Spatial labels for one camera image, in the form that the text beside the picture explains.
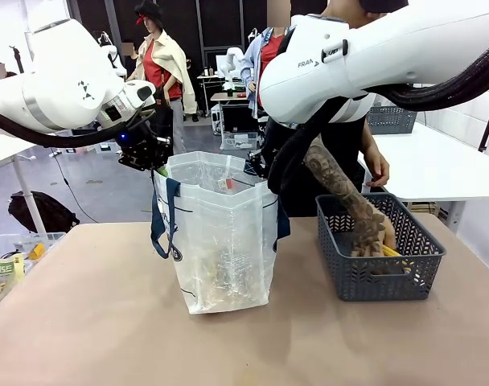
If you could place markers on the black hanging bag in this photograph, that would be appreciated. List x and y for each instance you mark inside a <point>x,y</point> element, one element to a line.
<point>164,116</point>

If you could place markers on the mannequin in cream jacket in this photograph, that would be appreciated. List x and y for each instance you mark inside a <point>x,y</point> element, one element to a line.
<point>168,60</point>

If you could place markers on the yellow-green printed package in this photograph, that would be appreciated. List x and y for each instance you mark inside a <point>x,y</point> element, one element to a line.
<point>1,277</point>

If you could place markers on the small yellow object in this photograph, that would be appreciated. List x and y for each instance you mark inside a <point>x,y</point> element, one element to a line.
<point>37,251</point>

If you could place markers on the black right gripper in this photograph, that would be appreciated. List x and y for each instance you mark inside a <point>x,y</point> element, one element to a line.
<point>257,165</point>

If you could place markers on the person in black t-shirt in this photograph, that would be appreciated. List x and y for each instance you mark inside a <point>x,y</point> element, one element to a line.
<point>337,157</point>

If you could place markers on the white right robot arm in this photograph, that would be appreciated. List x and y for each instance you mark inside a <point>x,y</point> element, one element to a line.
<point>389,48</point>

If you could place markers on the white table with round leg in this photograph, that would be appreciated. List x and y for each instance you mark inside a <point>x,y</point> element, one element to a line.
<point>11,153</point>

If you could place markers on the black backpack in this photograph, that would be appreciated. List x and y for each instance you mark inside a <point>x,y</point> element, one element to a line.
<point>43,211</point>

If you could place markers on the clear plastic storage bin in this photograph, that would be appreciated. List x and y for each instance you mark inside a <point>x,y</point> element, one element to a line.
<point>11,243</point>

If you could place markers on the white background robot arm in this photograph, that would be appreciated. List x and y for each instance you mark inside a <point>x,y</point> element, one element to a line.
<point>233,60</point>

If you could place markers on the large white table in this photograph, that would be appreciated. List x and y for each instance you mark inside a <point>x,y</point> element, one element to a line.
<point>437,169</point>

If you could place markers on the grey perforated plastic basket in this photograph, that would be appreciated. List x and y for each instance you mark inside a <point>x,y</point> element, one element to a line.
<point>391,120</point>
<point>381,281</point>

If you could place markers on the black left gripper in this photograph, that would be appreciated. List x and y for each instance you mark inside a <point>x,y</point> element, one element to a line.
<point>144,146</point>

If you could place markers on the tattooed right hand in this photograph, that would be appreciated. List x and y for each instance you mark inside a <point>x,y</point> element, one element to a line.
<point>373,237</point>

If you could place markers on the tattooed right forearm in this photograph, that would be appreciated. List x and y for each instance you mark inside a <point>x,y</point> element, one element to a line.
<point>341,181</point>

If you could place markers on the bare left forearm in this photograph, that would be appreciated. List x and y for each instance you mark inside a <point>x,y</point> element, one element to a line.
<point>368,138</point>

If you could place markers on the yellow packaged item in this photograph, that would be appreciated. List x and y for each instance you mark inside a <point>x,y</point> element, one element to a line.
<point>391,252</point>

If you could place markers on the bare left hand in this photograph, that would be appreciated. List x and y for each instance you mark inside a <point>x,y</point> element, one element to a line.
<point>379,169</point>

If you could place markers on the background person with blurred face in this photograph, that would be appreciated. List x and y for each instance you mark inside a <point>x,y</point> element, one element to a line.
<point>128,60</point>

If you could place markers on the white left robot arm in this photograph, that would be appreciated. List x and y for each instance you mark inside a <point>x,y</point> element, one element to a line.
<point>67,80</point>

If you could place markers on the clear floor storage box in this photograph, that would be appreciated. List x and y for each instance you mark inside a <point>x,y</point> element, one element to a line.
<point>240,140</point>

